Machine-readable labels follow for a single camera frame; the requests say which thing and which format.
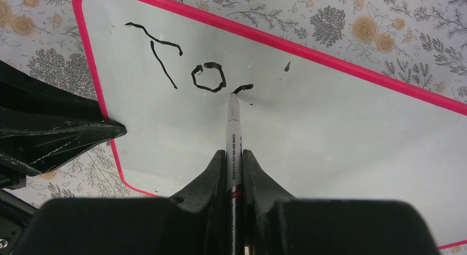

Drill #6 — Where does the black cap marker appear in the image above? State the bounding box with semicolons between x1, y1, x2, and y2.
225;84;253;254

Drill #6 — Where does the floral patterned mat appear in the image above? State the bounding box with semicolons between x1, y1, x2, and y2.
0;0;467;255

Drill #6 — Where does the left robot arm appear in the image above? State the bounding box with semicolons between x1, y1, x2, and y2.
1;62;127;254

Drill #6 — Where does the pink framed whiteboard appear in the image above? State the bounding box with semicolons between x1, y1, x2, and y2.
73;0;466;248

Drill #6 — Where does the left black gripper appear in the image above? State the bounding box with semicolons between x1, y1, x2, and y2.
1;61;127;189

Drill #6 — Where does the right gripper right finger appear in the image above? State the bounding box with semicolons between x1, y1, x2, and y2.
242;150;439;254

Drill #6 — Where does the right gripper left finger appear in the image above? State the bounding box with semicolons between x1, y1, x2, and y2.
14;150;226;254

